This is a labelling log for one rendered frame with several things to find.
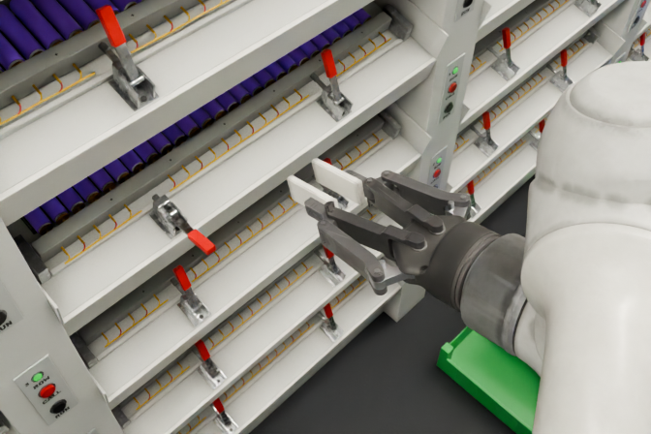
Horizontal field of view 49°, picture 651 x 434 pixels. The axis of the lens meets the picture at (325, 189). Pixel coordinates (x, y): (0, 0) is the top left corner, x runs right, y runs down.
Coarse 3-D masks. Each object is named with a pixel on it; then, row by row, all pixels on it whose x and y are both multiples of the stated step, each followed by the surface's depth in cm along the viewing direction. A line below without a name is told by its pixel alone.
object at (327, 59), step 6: (324, 54) 88; (330, 54) 89; (324, 60) 89; (330, 60) 89; (330, 66) 89; (330, 72) 90; (336, 72) 90; (330, 78) 90; (336, 78) 91; (330, 84) 91; (336, 84) 91; (336, 90) 92; (330, 96) 93; (336, 96) 92
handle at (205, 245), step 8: (176, 216) 80; (176, 224) 80; (184, 224) 80; (184, 232) 79; (192, 232) 78; (200, 232) 78; (192, 240) 78; (200, 240) 78; (208, 240) 78; (200, 248) 78; (208, 248) 77
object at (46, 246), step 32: (352, 32) 98; (320, 64) 94; (352, 64) 97; (256, 96) 90; (288, 96) 93; (224, 128) 87; (160, 160) 83; (192, 160) 86; (128, 192) 81; (64, 224) 77; (96, 224) 80
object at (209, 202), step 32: (384, 0) 103; (384, 32) 102; (416, 32) 102; (384, 64) 99; (416, 64) 101; (352, 96) 96; (384, 96) 97; (256, 128) 91; (288, 128) 92; (320, 128) 92; (352, 128) 97; (256, 160) 88; (288, 160) 89; (160, 192) 84; (192, 192) 85; (224, 192) 86; (256, 192) 88; (192, 224) 83; (224, 224) 88; (32, 256) 75; (64, 256) 78; (96, 256) 79; (128, 256) 80; (160, 256) 80; (64, 288) 77; (96, 288) 77; (128, 288) 81; (64, 320) 75
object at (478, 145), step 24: (600, 24) 162; (576, 48) 163; (600, 48) 164; (552, 72) 158; (576, 72) 159; (528, 96) 152; (552, 96) 155; (480, 120) 148; (504, 120) 149; (528, 120) 150; (456, 144) 142; (480, 144) 144; (504, 144) 146; (456, 168) 141; (480, 168) 142; (456, 192) 142
